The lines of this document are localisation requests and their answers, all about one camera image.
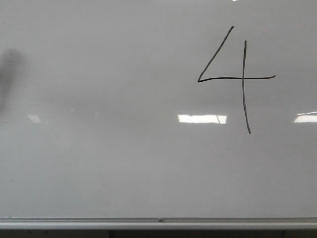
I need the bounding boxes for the aluminium whiteboard tray rail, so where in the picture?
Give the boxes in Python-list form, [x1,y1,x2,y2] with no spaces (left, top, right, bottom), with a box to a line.
[0,217,317,231]

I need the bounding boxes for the white whiteboard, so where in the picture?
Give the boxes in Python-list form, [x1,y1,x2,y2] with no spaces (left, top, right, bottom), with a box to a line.
[0,0,317,218]

